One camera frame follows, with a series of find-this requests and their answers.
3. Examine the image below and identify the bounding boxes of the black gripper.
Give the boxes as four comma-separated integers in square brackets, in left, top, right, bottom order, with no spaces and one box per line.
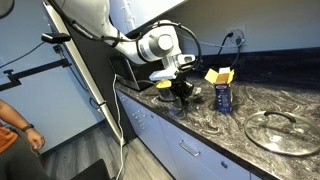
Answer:
[171,80,195,108]

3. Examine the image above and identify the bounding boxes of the person's bare forearm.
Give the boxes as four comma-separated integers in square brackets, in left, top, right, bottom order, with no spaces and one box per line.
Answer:
[0,99,29,129]

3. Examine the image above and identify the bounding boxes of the pale yellow pot contents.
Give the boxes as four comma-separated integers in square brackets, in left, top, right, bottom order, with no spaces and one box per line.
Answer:
[155,79,172,90]

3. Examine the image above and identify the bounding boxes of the person's bare hand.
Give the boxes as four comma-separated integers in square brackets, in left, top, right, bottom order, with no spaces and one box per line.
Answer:
[25,128,46,151]

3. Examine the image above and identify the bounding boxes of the blue pasta box yellow flaps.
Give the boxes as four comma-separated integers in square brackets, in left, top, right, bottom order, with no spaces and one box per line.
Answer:
[204,67,235,114]

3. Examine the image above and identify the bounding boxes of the white base cabinet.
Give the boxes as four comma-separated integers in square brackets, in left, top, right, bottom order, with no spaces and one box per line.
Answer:
[114,88,271,180]

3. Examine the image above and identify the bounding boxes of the black board with silver edge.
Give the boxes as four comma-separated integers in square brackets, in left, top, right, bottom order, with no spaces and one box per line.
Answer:
[42,1,138,145]

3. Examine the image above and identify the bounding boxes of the black case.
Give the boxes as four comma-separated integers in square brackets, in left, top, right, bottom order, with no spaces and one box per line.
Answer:
[70,158,112,180]

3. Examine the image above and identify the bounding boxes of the black wrist watch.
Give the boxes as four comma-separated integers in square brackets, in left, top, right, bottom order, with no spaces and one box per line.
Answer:
[21,123,36,133]

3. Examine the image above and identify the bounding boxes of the dark trousers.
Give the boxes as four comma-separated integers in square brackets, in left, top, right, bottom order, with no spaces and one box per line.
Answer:
[0,134,51,180]

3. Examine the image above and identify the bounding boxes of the orange shirt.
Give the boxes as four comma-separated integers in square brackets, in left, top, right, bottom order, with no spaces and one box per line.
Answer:
[0,123,19,154]

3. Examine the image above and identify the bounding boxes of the silver pot with black handle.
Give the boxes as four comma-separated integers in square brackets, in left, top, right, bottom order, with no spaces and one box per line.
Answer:
[155,79,178,102]

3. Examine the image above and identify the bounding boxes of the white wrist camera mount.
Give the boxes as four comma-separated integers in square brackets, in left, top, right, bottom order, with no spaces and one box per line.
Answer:
[148,68,178,82]

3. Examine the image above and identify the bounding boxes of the dark arm cable hose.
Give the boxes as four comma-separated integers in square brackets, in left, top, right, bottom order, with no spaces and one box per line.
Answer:
[48,0,203,73]

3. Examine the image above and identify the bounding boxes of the thin white wall cable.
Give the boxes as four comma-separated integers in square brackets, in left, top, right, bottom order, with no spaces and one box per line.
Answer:
[176,31,246,48]

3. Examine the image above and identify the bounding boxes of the hanging white cable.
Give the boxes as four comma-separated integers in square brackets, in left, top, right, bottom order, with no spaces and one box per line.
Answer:
[112,73,126,180]

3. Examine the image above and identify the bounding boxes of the black power cable with plug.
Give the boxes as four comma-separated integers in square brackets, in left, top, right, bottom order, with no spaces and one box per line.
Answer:
[229,37,243,69]
[213,31,235,68]

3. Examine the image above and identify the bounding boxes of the white wall outlet plate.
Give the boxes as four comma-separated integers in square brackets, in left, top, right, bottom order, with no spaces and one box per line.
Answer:
[226,25,248,48]

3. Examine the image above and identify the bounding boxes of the glass lid with black handle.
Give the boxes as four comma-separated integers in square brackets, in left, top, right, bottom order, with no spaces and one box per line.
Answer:
[243,110,320,157]

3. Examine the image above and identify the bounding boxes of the thin black camera cable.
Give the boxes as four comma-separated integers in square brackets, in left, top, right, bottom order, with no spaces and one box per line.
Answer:
[0,41,46,70]

